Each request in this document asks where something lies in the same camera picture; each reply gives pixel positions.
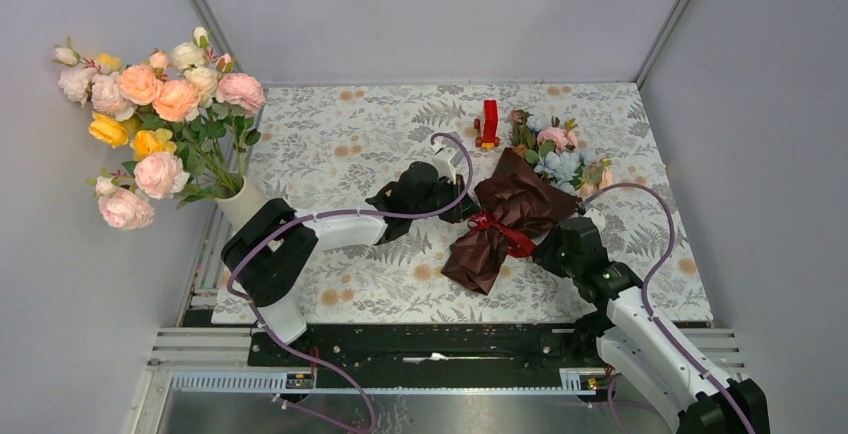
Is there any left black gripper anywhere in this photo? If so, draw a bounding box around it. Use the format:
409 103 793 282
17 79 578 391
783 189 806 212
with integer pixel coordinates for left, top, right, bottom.
409 172 480 224

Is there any red ribbon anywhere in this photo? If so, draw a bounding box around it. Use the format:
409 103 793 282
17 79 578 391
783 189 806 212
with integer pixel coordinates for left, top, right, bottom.
467 211 536 258

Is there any brown paper bouquet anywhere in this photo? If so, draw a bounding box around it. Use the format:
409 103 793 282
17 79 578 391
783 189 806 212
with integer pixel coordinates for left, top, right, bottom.
441 109 613 294

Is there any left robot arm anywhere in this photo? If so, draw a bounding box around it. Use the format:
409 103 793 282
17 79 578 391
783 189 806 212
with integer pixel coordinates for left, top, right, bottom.
221 162 480 365

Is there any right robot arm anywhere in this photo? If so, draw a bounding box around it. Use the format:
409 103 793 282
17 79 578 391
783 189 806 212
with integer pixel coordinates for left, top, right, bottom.
533 216 771 433

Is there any floral patterned table mat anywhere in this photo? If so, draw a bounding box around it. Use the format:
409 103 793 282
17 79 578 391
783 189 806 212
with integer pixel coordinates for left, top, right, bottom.
248 83 712 323

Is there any red toy block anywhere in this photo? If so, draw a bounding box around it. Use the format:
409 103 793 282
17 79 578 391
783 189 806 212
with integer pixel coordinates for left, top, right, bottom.
473 99 500 150

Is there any pastel rose bunch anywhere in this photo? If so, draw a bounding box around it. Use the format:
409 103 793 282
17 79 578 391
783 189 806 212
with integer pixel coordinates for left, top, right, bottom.
53 27 266 231

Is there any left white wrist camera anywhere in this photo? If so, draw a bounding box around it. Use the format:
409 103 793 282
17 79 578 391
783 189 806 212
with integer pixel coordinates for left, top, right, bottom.
431 144 464 184

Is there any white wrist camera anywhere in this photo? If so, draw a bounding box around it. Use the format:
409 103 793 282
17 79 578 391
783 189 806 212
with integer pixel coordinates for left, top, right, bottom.
584 207 607 231
431 144 464 184

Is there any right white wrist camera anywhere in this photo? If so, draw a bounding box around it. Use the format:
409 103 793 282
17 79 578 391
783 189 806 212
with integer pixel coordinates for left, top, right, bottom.
584 207 607 231

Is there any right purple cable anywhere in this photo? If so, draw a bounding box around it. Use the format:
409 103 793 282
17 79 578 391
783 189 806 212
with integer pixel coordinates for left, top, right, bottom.
576 182 758 434

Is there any purple cable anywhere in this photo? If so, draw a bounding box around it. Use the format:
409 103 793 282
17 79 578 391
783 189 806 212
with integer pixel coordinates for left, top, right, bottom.
576 182 758 434
225 131 476 434

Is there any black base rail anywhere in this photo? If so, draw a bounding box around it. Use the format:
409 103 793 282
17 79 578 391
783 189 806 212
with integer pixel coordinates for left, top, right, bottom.
247 324 613 386

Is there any slotted white cable duct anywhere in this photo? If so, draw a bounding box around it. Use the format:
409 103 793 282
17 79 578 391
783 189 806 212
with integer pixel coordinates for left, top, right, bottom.
171 366 603 396

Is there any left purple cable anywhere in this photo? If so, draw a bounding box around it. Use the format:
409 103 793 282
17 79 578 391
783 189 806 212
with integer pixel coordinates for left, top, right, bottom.
225 131 476 434

